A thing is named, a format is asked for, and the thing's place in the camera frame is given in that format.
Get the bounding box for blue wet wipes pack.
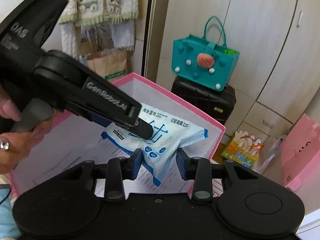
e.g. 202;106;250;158
101;103;208;186

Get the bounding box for beige wardrobe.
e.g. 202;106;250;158
144;0;319;140

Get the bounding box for black suitcase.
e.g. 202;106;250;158
171;76;236;125

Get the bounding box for left hand painted nails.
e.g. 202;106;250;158
1;89;53;174

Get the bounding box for cream knitted cardigan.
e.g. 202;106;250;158
59;0;139;27

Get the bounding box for pink storage box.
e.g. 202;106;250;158
7;73;226;197

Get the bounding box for teal felt tote bag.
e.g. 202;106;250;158
171;16;240;92

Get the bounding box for pink paper shopping bag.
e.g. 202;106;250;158
280;114;319;191

